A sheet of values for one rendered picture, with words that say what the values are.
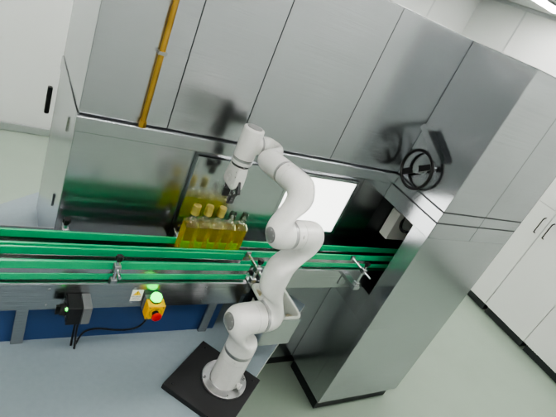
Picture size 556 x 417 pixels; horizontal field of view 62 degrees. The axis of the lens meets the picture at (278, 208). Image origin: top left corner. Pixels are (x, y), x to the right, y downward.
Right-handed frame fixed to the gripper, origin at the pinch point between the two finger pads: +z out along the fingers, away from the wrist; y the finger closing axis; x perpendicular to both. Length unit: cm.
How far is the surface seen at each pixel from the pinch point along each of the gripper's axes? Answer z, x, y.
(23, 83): 92, -58, -310
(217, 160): -9.5, -4.2, -11.8
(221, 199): 9.6, 4.6, -11.8
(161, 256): 27.8, -22.3, 6.5
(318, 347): 104, 102, 1
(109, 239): 27.9, -41.2, -3.0
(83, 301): 39, -52, 20
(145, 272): 30.4, -29.9, 13.6
